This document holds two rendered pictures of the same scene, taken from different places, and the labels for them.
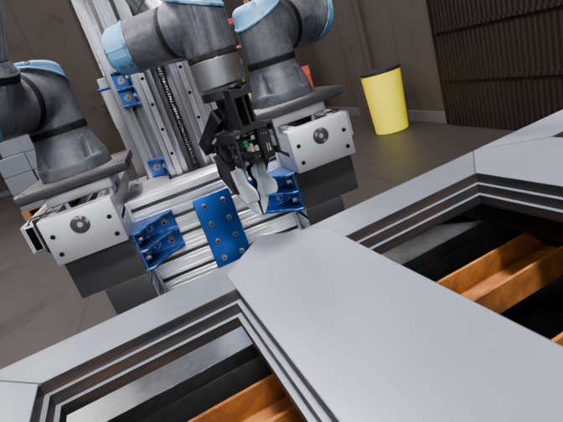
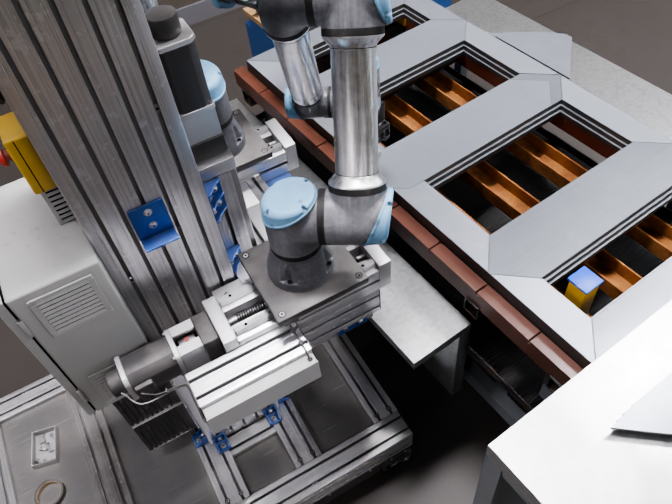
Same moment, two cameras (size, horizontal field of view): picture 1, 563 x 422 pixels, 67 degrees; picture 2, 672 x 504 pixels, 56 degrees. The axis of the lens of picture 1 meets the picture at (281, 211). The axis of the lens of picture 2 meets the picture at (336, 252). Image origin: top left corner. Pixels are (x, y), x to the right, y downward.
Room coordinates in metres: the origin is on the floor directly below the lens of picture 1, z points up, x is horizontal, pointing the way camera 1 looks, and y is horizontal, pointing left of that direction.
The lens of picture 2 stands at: (1.07, 1.29, 2.15)
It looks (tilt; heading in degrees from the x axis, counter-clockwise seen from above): 51 degrees down; 258
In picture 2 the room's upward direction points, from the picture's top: 7 degrees counter-clockwise
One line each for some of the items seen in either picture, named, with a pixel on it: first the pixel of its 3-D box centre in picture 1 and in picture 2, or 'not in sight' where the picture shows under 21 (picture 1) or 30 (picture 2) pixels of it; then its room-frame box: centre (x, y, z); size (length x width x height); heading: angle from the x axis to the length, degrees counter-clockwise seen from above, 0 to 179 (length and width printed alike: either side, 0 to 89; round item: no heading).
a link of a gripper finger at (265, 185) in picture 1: (266, 186); not in sight; (0.68, 0.01, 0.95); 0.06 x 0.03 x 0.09; 27
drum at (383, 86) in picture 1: (385, 100); not in sight; (4.79, -1.50, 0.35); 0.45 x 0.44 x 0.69; 101
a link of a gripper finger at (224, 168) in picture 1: (232, 167); not in sight; (0.68, 0.05, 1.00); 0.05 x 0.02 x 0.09; 117
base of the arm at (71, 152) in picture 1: (68, 149); (298, 251); (0.96, 0.40, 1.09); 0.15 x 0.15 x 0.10
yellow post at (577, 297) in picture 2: not in sight; (576, 305); (0.32, 0.57, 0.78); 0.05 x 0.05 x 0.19; 17
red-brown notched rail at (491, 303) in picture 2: not in sight; (374, 197); (0.67, 0.04, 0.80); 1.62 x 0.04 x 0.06; 107
